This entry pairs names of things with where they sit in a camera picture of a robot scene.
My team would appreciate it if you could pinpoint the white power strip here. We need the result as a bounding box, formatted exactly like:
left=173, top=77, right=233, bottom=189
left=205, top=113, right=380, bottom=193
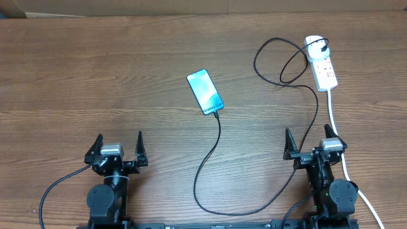
left=309, top=56, right=338, bottom=92

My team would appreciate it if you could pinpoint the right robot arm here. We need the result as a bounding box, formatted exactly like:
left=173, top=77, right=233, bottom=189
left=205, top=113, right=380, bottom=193
left=281, top=124, right=359, bottom=228

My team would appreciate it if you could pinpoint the cardboard backdrop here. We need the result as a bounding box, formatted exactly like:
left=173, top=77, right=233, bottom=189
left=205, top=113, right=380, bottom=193
left=1, top=0, right=406, bottom=18

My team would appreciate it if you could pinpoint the white power strip cord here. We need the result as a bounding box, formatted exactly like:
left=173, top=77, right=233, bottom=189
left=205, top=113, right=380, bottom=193
left=326, top=88, right=385, bottom=229

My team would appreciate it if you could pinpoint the white charger plug adapter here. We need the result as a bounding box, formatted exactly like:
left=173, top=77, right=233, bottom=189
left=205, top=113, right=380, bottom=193
left=304, top=35, right=330, bottom=62

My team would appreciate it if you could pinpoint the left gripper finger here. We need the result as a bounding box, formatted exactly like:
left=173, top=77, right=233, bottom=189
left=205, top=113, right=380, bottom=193
left=135, top=131, right=148, bottom=167
left=84, top=134, right=103, bottom=164

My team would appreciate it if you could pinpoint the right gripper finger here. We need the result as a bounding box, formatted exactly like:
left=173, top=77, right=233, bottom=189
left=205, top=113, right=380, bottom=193
left=324, top=124, right=338, bottom=139
left=283, top=128, right=300, bottom=160

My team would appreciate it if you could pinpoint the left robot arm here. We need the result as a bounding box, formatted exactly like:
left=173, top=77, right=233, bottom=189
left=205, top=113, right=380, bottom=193
left=85, top=132, right=148, bottom=228

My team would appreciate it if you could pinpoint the Samsung Galaxy smartphone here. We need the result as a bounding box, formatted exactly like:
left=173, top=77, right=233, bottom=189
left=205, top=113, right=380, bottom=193
left=186, top=69, right=224, bottom=115

